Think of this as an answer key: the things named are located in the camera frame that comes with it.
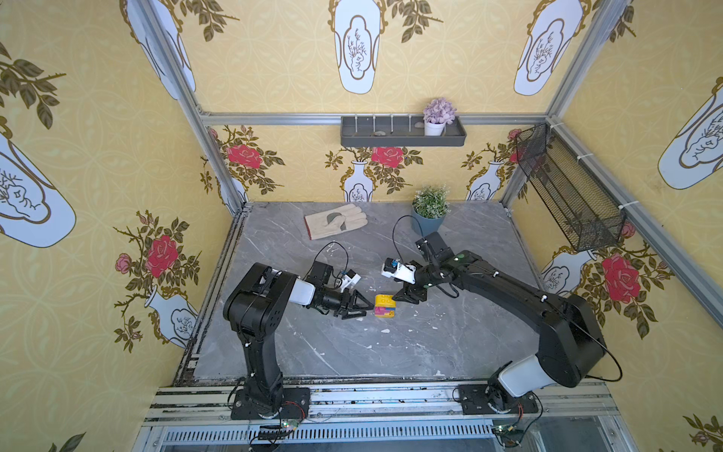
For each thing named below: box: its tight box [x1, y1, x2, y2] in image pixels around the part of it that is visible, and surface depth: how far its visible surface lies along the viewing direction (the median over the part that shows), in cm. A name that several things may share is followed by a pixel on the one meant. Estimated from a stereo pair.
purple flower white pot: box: [423, 96, 458, 137], surface depth 85 cm
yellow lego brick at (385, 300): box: [375, 294, 397, 308], surface depth 85 cm
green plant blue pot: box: [412, 183, 451, 237], surface depth 105 cm
